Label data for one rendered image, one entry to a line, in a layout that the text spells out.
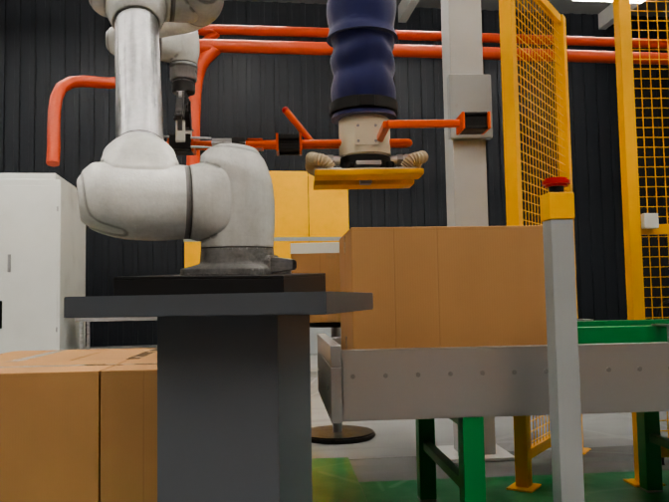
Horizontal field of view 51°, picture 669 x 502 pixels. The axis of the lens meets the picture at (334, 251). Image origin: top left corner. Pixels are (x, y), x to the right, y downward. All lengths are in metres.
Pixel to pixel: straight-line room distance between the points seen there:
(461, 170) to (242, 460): 2.25
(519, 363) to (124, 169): 1.19
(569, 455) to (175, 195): 1.16
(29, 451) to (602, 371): 1.63
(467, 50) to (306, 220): 6.30
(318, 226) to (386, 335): 7.50
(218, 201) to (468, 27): 2.34
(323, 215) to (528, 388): 7.71
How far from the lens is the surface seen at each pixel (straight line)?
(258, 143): 2.34
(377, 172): 2.21
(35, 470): 2.25
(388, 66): 2.40
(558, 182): 1.92
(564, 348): 1.90
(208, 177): 1.45
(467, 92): 3.43
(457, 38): 3.56
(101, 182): 1.45
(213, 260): 1.46
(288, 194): 9.60
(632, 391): 2.19
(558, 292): 1.90
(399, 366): 1.97
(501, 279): 2.20
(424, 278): 2.14
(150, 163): 1.47
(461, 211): 3.36
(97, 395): 2.17
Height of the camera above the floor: 0.74
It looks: 4 degrees up
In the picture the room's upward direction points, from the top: 1 degrees counter-clockwise
